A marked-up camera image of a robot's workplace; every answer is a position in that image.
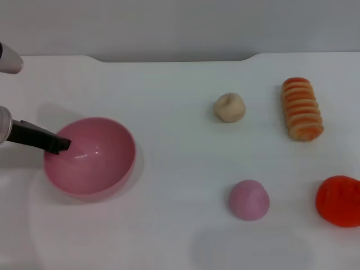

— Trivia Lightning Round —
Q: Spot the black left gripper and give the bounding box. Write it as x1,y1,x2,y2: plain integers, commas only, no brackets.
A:
7,119,71,155

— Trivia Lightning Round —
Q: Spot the pink plastic bowl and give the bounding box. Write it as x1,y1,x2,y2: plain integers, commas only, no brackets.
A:
43,116,137,203

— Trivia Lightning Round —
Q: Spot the long striped bread roll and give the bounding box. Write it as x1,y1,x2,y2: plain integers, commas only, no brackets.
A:
281,76,325,142

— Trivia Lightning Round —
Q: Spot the beige round bun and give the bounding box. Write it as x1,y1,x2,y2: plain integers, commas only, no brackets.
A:
213,92,247,123

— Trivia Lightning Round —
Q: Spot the pink round bun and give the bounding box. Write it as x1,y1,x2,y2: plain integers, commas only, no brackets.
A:
228,179,271,222

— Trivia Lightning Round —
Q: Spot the orange-red round bun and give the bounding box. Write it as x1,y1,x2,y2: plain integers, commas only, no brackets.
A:
315,175,360,228

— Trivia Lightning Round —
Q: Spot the left wrist camera housing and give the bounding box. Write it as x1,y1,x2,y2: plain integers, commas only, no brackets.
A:
0,42,24,75

